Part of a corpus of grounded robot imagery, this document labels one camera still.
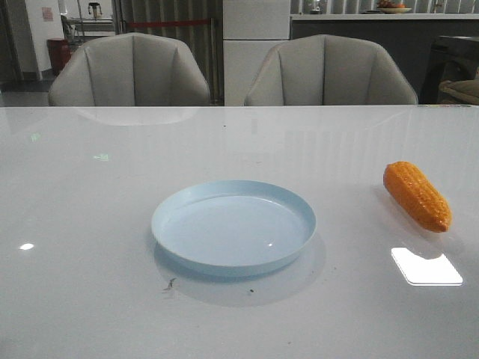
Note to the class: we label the light blue round plate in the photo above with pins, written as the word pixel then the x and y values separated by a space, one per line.
pixel 233 228

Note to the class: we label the orange plastic corn cob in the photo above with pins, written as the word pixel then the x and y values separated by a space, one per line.
pixel 417 196

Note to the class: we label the right beige upholstered chair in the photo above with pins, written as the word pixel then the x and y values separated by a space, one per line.
pixel 329 70

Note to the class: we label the beige upholstered chair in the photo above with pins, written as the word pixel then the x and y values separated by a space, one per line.
pixel 329 70
pixel 131 69

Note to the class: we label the white cabinet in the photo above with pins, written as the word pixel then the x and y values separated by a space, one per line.
pixel 250 30

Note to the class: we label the left beige upholstered chair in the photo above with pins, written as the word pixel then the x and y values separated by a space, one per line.
pixel 131 69

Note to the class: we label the red barrier belt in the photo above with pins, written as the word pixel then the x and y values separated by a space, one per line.
pixel 178 23

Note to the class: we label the dark counter with white top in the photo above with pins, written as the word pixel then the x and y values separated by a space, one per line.
pixel 407 37

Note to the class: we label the red trash bin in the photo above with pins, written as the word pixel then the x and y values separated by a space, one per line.
pixel 59 54

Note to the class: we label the fruit bowl on counter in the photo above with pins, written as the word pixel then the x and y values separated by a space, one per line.
pixel 392 7

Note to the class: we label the dark armchair at right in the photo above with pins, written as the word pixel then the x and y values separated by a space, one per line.
pixel 452 59

